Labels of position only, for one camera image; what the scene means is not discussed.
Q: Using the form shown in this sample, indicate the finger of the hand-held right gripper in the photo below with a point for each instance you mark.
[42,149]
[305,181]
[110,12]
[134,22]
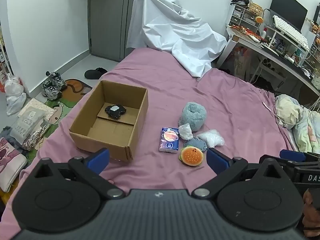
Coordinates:
[285,166]
[292,155]

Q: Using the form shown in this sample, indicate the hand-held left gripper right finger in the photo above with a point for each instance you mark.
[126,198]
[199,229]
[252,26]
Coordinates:
[217,161]

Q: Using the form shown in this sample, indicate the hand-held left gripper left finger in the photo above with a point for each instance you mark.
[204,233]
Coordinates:
[98,158]

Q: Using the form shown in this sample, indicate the brown cardboard box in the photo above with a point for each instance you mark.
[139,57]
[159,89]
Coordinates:
[100,142]

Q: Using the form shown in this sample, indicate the clear bag of white fluff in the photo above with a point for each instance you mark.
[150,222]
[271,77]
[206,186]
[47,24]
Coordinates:
[212,137]

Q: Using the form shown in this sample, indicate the small blue denim plush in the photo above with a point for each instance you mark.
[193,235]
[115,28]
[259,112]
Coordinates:
[197,143]

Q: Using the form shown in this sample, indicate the orange burger plush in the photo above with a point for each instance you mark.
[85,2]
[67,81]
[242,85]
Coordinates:
[191,156]

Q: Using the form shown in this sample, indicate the white plastic bag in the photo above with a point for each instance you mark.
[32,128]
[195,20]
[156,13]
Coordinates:
[13,86]
[15,103]
[185,131]

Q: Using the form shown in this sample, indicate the large blue fluffy plush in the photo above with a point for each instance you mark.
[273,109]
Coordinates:
[195,113]

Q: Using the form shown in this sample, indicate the blue tissue pack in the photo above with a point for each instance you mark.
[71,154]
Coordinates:
[168,140]

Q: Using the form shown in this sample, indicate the person's right hand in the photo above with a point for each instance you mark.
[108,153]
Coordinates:
[310,217]

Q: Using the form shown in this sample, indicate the floral quilt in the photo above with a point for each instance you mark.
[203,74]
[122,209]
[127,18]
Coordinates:
[290,110]

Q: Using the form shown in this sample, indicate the black item with white label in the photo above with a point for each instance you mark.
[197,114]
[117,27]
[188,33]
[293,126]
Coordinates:
[115,111]

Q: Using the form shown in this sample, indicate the cartoon floor rug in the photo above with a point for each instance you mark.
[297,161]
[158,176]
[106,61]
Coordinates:
[72,87]

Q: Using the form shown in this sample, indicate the grey parcel bag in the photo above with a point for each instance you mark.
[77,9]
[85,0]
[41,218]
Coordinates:
[28,122]

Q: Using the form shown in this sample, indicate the pink bed sheet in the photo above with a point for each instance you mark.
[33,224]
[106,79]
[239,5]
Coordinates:
[175,92]

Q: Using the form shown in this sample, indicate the floral flat package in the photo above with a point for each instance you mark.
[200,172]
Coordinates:
[35,103]

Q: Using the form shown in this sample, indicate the black slipper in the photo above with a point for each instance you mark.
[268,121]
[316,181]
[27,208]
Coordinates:
[95,73]

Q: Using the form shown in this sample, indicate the pink cartoon cushion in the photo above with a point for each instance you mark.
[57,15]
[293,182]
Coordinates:
[10,162]

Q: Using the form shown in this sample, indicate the orange shopping bag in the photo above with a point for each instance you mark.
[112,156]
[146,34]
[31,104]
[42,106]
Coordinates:
[241,62]

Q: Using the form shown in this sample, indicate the white desk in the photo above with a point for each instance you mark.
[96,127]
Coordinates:
[231,47]

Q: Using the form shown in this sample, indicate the white keyboard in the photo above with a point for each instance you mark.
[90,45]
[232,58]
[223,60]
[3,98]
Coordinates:
[290,30]

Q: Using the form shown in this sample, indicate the white monitor riser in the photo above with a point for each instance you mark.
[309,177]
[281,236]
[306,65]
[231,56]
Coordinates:
[268,28]

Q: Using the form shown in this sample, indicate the white cover sheet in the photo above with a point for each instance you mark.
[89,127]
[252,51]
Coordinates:
[175,30]

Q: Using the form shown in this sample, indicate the orange round toy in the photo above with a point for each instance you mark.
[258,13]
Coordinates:
[259,19]

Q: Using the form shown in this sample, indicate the grey door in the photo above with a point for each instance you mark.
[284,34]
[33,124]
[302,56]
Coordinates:
[110,17]

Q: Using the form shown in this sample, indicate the grey drawer organizer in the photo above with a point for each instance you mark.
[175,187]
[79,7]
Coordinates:
[237,15]

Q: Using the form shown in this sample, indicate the black monitor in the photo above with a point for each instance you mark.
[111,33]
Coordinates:
[287,7]

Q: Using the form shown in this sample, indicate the woven basket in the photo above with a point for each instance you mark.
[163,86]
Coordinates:
[256,8]

